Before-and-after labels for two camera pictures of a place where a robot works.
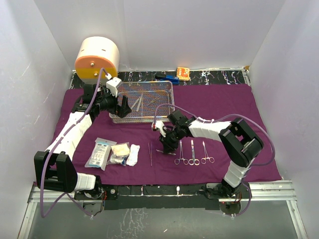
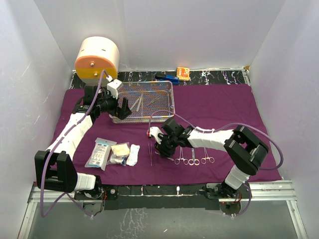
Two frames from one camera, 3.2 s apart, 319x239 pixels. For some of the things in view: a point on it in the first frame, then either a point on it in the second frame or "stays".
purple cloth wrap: [129, 152] → [70, 100]
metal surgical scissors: [193, 161] stays
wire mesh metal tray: [150, 101] stays
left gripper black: [121, 111] stays
